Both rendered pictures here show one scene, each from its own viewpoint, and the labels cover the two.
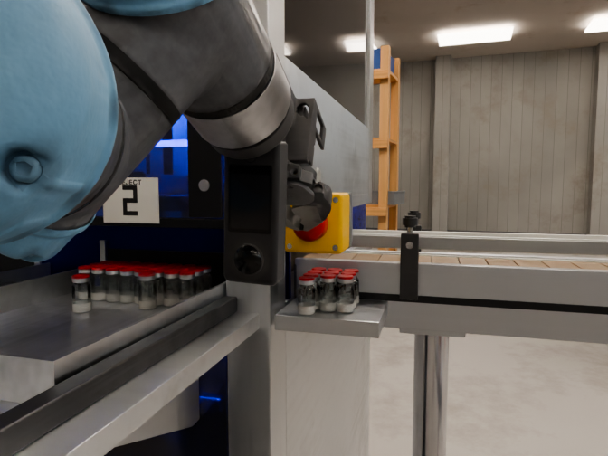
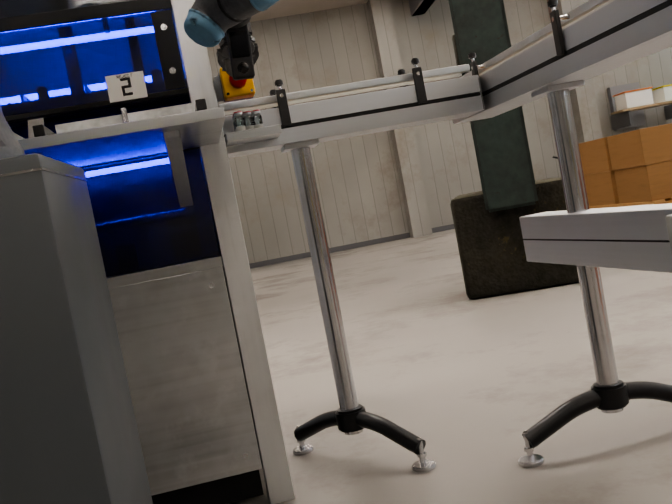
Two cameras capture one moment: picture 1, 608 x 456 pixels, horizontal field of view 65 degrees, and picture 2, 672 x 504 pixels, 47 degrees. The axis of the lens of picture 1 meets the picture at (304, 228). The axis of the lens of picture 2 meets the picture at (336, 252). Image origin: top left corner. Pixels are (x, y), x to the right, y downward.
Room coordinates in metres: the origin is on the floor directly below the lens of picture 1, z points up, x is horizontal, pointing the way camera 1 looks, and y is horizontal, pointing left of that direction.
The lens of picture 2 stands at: (-1.15, 0.62, 0.66)
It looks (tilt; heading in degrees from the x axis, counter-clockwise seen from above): 3 degrees down; 335
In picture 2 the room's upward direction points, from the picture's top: 11 degrees counter-clockwise
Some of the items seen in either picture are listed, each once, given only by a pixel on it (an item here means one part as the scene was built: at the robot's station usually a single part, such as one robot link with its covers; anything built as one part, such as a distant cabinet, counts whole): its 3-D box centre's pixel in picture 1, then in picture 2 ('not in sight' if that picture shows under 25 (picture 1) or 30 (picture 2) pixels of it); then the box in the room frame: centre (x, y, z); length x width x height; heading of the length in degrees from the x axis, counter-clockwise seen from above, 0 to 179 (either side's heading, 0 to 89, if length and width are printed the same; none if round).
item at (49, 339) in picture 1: (76, 311); (133, 134); (0.53, 0.26, 0.90); 0.34 x 0.26 x 0.04; 164
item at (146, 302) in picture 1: (147, 290); not in sight; (0.60, 0.20, 0.90); 0.02 x 0.02 x 0.05
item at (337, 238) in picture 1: (318, 221); (236, 82); (0.60, -0.02, 0.99); 0.08 x 0.07 x 0.07; 165
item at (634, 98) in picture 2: not in sight; (633, 99); (7.70, -8.95, 1.46); 0.46 x 0.38 x 0.26; 71
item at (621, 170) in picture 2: not in sight; (650, 171); (4.78, -5.86, 0.43); 1.43 x 1.02 x 0.87; 160
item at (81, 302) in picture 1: (81, 294); not in sight; (0.59, 0.28, 0.90); 0.02 x 0.02 x 0.04
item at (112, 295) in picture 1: (135, 285); not in sight; (0.64, 0.23, 0.90); 0.18 x 0.02 x 0.05; 74
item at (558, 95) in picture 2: not in sight; (585, 250); (0.24, -0.65, 0.46); 0.09 x 0.09 x 0.77; 75
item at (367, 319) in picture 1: (337, 311); (252, 136); (0.63, -0.04, 0.87); 0.14 x 0.13 x 0.02; 165
